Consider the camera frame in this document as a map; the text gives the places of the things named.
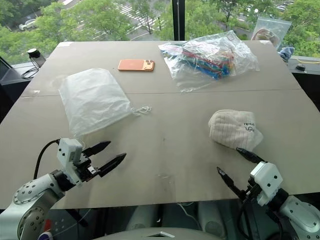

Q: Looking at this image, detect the blue cloth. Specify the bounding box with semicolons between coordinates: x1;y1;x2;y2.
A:
278;46;295;61

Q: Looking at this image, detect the orange smartphone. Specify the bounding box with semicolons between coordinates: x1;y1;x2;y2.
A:
117;59;155;73

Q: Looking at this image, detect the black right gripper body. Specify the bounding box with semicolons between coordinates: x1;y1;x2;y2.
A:
238;181;263;204

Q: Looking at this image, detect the silver robot torso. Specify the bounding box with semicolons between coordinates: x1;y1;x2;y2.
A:
94;226;226;240

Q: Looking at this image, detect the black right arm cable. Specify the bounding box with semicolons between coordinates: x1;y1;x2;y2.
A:
237;197;281;240

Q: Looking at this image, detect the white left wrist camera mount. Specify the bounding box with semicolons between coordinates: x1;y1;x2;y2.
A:
56;137;84;188

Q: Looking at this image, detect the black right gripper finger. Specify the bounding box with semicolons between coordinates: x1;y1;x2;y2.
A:
216;166;247;201
236;147;266;165

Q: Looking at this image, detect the clear zip bag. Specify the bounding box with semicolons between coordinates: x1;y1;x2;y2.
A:
251;16;293;51

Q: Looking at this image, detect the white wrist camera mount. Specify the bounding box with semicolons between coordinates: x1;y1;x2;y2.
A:
56;137;84;188
249;161;284;206

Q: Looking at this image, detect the clear bag of colourful items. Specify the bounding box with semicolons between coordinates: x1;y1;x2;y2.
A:
158;30;261;94

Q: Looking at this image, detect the black window frame post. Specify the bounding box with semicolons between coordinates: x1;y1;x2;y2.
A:
172;0;186;41

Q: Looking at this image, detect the black round device on stand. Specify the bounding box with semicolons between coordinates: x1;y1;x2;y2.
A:
20;48;47;80

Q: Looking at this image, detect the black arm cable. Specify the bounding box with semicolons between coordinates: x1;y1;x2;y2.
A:
33;138;61;180
237;197;281;240

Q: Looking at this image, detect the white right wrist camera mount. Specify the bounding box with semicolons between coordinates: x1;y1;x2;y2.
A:
249;161;284;206

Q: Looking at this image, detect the yellow cable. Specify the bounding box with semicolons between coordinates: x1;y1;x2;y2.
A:
291;56;320;65

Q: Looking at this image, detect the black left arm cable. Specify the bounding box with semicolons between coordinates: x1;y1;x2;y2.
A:
33;138;61;180

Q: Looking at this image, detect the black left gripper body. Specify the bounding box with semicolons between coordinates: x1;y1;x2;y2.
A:
74;152;101;183

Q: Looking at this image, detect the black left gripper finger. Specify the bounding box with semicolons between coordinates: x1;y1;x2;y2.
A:
96;152;127;178
81;140;112;157

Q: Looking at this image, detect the white translucent drawstring bag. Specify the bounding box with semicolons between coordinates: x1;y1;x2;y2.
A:
58;67;153;138

